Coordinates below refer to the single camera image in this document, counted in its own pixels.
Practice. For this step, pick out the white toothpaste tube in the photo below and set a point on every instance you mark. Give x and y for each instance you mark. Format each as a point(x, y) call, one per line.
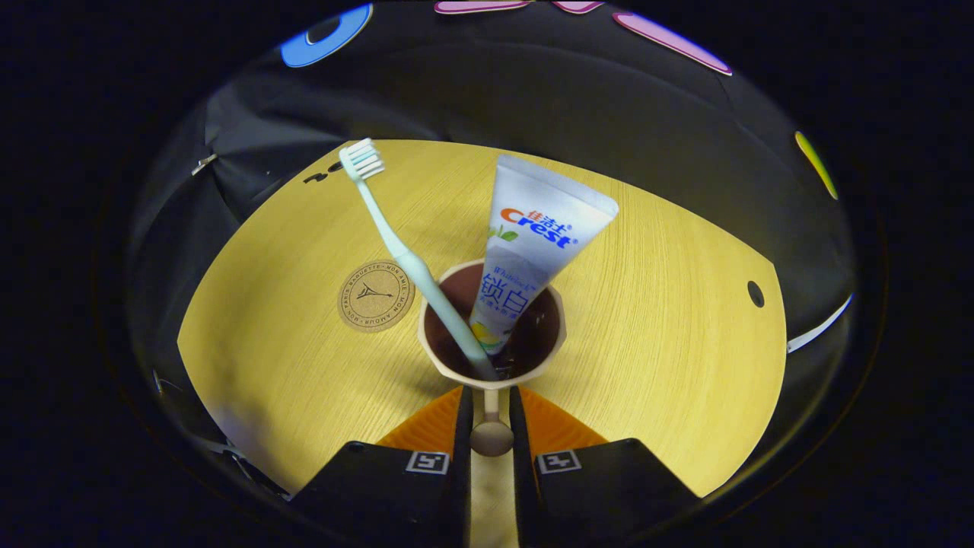
point(533, 228)

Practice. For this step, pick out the pale green toothbrush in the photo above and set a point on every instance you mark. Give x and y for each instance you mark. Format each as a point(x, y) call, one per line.
point(396, 243)

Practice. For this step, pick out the round brown printed coaster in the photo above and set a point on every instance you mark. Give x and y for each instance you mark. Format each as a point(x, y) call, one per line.
point(376, 296)

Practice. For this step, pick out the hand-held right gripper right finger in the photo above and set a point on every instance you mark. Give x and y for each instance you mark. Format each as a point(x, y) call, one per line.
point(523, 487)

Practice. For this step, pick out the black backdrop cloth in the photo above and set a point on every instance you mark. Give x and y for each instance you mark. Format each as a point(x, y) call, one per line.
point(533, 91)

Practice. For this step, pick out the wooden desktop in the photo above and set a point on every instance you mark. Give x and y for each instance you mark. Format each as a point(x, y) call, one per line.
point(654, 342)

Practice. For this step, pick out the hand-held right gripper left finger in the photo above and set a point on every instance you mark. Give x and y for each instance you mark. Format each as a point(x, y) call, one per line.
point(463, 487)

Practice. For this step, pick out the beige cup with brown inside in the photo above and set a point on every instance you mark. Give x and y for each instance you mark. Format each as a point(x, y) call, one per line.
point(533, 346)

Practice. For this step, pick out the silver clip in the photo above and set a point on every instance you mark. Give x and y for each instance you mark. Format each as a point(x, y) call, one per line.
point(203, 164)

